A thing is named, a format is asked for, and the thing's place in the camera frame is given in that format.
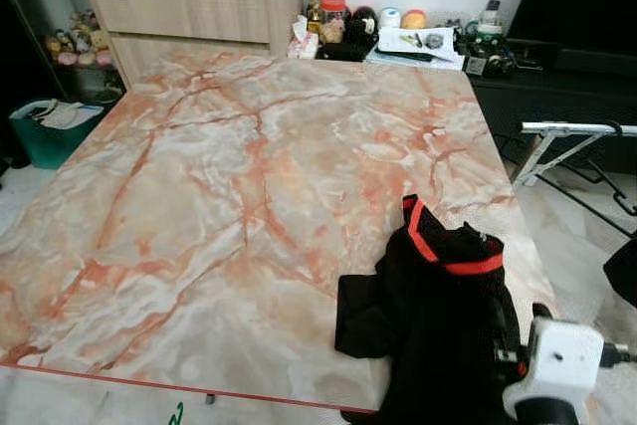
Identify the black t-shirt with red collar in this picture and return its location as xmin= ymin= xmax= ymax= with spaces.
xmin=334 ymin=194 xmax=529 ymax=425

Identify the white paper stack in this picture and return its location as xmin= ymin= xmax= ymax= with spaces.
xmin=366 ymin=27 xmax=467 ymax=70

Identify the marble pattern folding table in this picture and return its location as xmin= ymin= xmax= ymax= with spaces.
xmin=0 ymin=47 xmax=558 ymax=416

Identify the orange ball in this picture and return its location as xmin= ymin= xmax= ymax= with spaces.
xmin=401 ymin=9 xmax=429 ymax=30

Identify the black plush toy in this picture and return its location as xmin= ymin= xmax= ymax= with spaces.
xmin=348 ymin=5 xmax=379 ymax=48

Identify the white tissue pack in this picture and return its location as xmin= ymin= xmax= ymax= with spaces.
xmin=287 ymin=15 xmax=321 ymax=60

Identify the red lid snack jar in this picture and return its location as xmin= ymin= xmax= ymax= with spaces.
xmin=318 ymin=0 xmax=351 ymax=46

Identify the light wooden cabinet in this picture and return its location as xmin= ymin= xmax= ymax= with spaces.
xmin=78 ymin=0 xmax=305 ymax=88

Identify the green storage basket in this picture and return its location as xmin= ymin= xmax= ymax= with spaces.
xmin=10 ymin=99 xmax=106 ymax=169

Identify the glass shelf with figurines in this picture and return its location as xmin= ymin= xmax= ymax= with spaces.
xmin=0 ymin=0 xmax=120 ymax=103

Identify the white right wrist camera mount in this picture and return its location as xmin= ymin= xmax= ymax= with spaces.
xmin=503 ymin=318 xmax=606 ymax=421

